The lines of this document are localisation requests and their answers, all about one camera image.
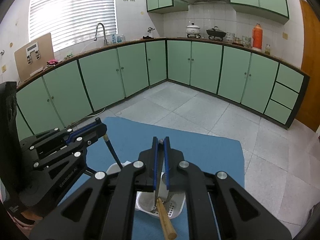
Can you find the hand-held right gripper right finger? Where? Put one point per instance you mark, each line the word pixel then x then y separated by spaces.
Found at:
pixel 167 165

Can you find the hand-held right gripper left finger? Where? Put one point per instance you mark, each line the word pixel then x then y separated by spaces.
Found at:
pixel 156 165

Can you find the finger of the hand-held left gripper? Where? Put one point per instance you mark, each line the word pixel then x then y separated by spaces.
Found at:
pixel 85 129
pixel 95 136

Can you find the black chopstick with silver band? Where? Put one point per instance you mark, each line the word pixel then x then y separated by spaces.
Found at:
pixel 112 150

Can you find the white divided utensil holder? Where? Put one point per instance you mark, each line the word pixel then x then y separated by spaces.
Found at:
pixel 175 207

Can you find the wooden chopstick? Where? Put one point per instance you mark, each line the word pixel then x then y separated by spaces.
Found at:
pixel 166 221

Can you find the blue tablecloth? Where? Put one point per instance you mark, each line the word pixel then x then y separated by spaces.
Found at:
pixel 200 150

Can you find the red cloth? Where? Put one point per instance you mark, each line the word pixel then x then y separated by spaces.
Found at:
pixel 52 62

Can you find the brown cardboard board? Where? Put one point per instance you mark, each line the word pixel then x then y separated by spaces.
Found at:
pixel 42 55

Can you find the steel kitchen faucet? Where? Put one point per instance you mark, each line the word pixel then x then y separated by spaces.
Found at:
pixel 105 38

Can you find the bottles beside sink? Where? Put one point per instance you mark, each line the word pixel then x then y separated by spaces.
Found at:
pixel 118 39

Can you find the green base cabinets with counter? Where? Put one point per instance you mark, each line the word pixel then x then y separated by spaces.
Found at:
pixel 205 65

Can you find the dark cloth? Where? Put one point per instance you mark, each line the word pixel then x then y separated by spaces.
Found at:
pixel 147 37

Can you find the white window blind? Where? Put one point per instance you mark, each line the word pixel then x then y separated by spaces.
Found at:
pixel 72 12

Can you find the white cooking pot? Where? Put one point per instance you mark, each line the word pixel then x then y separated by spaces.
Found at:
pixel 193 30

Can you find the black wok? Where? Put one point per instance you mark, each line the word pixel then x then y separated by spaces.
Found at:
pixel 215 32

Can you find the stack of bowls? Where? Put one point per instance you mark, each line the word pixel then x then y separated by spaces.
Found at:
pixel 230 37

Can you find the patterned cup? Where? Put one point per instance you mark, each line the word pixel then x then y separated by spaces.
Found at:
pixel 246 41

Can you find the glass jar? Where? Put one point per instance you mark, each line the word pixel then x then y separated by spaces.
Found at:
pixel 268 49

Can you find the orange thermos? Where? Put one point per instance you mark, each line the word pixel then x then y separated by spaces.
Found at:
pixel 257 37

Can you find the wooden door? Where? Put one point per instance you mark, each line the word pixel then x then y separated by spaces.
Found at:
pixel 311 67

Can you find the wall socket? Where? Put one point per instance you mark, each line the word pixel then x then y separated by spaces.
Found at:
pixel 285 35

